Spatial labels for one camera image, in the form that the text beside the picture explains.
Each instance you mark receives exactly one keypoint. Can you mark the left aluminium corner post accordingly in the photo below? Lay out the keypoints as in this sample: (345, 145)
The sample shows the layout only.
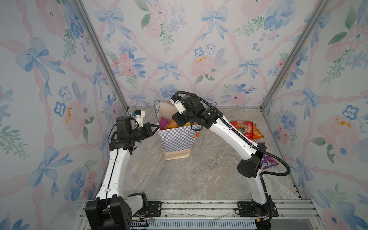
(86, 22)

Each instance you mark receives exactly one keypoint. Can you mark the orange chip snack packet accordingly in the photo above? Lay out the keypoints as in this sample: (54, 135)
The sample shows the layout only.
(256, 133)

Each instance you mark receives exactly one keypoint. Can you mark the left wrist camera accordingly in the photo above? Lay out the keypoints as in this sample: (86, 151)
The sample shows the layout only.
(139, 116)

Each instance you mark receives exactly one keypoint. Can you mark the red fruit candy bag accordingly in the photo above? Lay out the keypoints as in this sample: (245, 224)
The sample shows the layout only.
(245, 127)

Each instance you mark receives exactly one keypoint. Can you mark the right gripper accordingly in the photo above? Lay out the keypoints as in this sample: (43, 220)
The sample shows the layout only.
(178, 118)

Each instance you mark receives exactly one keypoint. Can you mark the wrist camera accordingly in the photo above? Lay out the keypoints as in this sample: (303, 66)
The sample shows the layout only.
(139, 116)
(178, 104)

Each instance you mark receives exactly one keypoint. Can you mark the blue checkered paper bag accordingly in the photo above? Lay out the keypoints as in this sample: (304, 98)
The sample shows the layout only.
(176, 143)

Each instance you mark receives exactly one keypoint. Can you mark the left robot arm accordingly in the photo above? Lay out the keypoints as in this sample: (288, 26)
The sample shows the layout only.
(110, 210)

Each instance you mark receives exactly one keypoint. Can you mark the yellow mango candy bag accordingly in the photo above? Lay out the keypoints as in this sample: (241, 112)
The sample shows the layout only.
(173, 124)

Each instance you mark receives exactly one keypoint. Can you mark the right aluminium corner post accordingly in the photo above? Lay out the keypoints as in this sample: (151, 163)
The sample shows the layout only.
(299, 45)

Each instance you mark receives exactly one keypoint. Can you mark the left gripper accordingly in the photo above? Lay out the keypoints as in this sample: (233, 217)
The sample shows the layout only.
(147, 127)

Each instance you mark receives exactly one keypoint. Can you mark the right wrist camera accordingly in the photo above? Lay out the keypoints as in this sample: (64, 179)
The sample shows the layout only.
(178, 104)

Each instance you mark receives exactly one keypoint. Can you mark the aluminium corner post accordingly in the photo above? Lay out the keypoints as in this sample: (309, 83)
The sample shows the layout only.
(299, 45)
(86, 22)

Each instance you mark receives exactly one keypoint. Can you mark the purple grape candy bag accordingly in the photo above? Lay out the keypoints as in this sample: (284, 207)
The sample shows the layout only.
(164, 123)

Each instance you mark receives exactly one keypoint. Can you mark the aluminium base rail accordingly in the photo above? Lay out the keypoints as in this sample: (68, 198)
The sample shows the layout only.
(223, 215)

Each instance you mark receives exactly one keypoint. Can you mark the purple small snack packet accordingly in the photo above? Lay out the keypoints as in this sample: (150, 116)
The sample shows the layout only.
(268, 162)

